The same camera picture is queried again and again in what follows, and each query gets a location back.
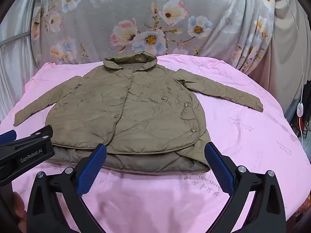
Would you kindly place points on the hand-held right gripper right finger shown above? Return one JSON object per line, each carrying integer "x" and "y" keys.
{"x": 220, "y": 167}

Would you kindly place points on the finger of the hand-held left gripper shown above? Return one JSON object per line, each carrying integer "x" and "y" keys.
{"x": 42, "y": 131}
{"x": 7, "y": 137}

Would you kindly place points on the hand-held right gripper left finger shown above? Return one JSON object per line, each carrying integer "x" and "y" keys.
{"x": 92, "y": 167}

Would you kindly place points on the olive quilted jacket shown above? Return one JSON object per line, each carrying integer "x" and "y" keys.
{"x": 145, "y": 116}

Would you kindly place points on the person's left hand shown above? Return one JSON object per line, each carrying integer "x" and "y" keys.
{"x": 18, "y": 206}

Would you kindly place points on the pink bed sheet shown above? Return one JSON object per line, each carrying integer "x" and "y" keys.
{"x": 243, "y": 126}

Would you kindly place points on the white satin curtain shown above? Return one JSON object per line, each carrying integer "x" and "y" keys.
{"x": 17, "y": 77}

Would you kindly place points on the grey metal rod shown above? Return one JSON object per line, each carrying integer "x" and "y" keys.
{"x": 14, "y": 38}

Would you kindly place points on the beige curtain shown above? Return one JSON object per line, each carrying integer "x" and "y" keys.
{"x": 279, "y": 60}

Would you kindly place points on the grey floral cloth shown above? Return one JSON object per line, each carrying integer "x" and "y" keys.
{"x": 121, "y": 7}

